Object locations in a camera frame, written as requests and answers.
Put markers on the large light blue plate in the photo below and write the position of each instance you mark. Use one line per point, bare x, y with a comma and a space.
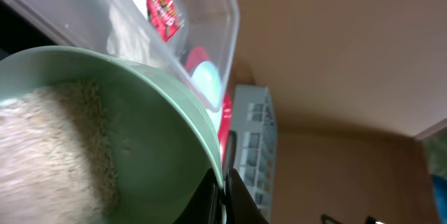
206, 78

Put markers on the white rice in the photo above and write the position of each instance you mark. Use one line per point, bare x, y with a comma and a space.
56, 162

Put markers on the red plastic tray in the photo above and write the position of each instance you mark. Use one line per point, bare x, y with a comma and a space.
196, 56

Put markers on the green bowl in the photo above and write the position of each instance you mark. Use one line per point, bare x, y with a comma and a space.
161, 139

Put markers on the red snack wrapper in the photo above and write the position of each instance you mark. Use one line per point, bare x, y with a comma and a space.
165, 17

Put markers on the crumpled white paper waste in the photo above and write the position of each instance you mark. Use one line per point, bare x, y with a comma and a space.
127, 41

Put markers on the grey dishwasher rack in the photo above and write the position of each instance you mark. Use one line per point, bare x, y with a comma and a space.
255, 126

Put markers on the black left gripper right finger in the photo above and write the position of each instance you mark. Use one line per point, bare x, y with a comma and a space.
240, 207

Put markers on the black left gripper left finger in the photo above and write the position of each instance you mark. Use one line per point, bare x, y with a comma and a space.
204, 205

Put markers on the clear plastic bin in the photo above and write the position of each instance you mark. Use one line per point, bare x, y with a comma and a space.
212, 24

